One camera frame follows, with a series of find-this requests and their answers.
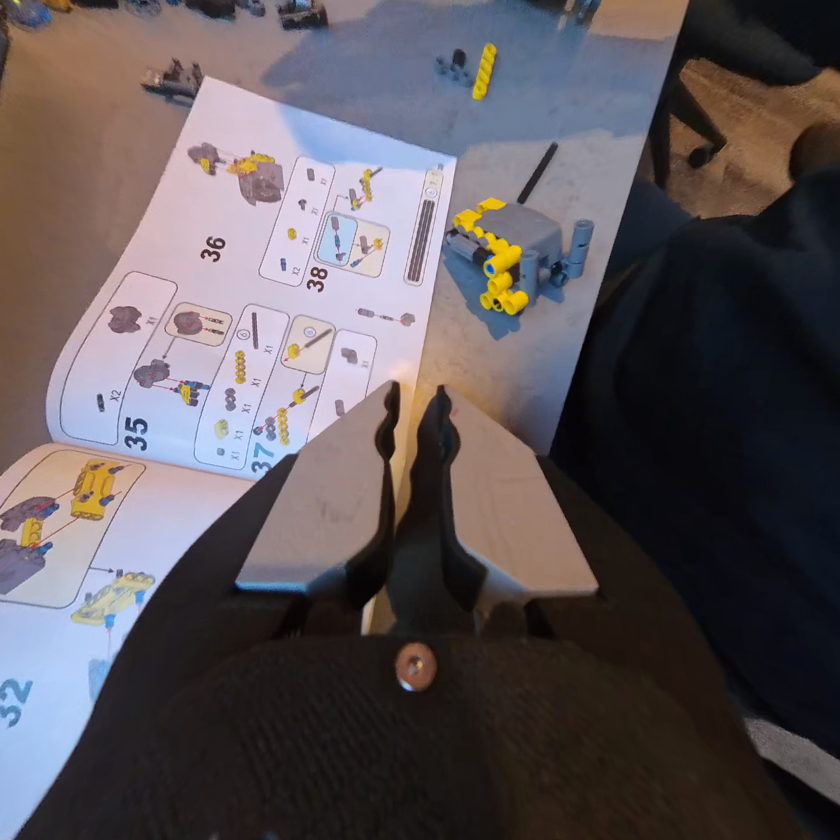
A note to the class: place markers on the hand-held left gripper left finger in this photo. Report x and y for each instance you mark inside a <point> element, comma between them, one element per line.
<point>328,518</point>

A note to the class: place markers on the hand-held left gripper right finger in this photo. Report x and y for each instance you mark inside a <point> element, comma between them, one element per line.
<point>518,518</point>

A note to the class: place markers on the instruction booklet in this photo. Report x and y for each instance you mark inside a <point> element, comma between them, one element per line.
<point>197,315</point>

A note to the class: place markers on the grey yellow brick assembly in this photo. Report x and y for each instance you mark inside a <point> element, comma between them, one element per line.
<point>525,229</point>

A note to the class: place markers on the short black axle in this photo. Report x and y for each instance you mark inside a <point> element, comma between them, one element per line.
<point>537,174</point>

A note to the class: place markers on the yellow five-hole beam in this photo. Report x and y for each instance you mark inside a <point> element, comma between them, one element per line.
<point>484,71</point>

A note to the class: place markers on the person's dark clothed body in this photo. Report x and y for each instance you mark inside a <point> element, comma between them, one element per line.
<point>722,459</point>

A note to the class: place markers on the small grey three-hole connector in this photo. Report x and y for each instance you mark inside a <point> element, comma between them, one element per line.
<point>453,71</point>

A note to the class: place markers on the black office chair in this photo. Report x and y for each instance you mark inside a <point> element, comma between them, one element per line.
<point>695,98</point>

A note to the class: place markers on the pile of small brick pieces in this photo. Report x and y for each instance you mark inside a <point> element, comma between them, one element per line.
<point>197,6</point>

